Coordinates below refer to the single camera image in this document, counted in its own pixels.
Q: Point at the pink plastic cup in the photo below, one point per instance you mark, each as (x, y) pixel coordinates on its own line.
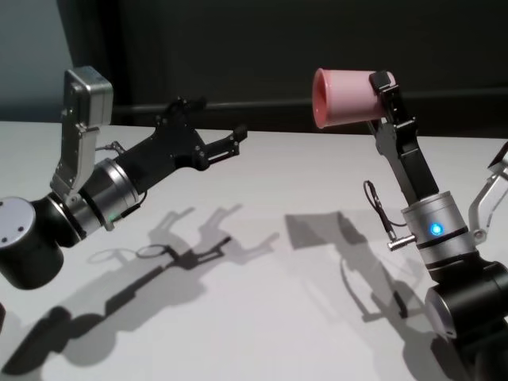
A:
(349, 99)

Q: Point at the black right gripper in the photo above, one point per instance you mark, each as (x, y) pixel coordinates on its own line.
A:
(412, 166)

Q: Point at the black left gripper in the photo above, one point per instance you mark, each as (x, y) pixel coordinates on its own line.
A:
(166, 147)

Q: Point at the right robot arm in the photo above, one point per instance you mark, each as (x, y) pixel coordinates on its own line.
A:
(468, 301)

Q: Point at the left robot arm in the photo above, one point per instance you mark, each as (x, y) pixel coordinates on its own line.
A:
(28, 238)

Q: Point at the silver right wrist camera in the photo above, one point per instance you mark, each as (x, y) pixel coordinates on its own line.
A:
(484, 198)

